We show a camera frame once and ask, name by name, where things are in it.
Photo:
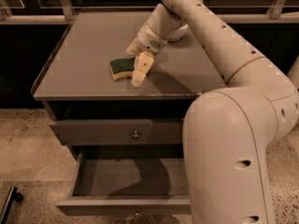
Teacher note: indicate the grey drawer cabinet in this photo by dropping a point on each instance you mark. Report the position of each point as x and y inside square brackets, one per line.
[77, 83]

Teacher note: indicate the grey top drawer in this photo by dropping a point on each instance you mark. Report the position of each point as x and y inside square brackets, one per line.
[107, 132]

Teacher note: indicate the green and yellow sponge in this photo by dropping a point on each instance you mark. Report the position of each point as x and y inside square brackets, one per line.
[122, 68]

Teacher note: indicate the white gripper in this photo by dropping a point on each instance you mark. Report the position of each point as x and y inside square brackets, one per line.
[147, 40]

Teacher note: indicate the round metal top knob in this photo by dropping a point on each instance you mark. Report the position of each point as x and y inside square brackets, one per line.
[135, 135]

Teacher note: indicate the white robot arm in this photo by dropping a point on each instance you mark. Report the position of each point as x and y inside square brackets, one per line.
[225, 131]

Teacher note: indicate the white ceramic bowl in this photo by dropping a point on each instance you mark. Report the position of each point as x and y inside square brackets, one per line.
[178, 34]

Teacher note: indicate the metal railing frame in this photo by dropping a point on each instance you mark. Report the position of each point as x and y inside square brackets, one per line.
[65, 11]

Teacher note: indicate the grey open middle drawer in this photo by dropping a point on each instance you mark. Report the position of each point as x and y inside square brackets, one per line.
[106, 184]

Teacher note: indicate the black caster wheel base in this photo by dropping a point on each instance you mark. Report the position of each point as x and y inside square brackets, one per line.
[12, 196]

